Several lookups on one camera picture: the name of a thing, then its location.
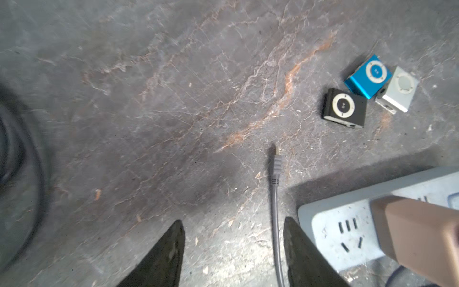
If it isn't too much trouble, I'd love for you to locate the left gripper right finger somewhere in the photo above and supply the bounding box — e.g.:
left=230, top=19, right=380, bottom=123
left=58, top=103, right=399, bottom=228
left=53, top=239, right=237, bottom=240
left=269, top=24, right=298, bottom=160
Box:
left=283, top=217, right=348, bottom=287

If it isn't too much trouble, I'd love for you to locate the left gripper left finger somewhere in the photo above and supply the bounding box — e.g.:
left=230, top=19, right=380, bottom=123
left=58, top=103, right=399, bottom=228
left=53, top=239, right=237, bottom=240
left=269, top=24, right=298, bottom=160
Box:
left=118, top=220, right=185, bottom=287

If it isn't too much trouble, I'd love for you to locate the pink USB charger adapter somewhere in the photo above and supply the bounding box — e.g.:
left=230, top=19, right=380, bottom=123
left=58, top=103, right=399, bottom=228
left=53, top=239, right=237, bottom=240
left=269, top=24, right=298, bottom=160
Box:
left=370, top=196, right=459, bottom=287

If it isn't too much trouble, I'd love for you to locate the grey USB cable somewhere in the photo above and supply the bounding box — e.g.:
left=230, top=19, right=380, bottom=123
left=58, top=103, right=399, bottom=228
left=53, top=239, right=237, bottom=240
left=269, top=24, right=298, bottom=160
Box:
left=0, top=85, right=442, bottom=287

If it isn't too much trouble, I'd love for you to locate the white power strip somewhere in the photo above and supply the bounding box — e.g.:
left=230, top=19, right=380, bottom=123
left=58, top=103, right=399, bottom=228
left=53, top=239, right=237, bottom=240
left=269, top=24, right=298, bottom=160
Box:
left=298, top=167, right=459, bottom=271

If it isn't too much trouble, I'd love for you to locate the black mp3 player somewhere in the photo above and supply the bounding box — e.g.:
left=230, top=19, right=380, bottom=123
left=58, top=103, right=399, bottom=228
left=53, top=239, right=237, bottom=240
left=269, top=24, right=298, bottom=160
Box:
left=322, top=88, right=368, bottom=129

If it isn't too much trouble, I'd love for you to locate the silver mp3 player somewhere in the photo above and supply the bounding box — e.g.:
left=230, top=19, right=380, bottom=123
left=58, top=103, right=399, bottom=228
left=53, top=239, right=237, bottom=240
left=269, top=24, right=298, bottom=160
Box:
left=375, top=66, right=419, bottom=114

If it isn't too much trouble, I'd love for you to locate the blue mp3 player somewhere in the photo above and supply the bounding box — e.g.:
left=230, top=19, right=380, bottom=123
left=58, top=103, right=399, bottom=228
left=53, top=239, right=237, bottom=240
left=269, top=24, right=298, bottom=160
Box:
left=344, top=55, right=392, bottom=99

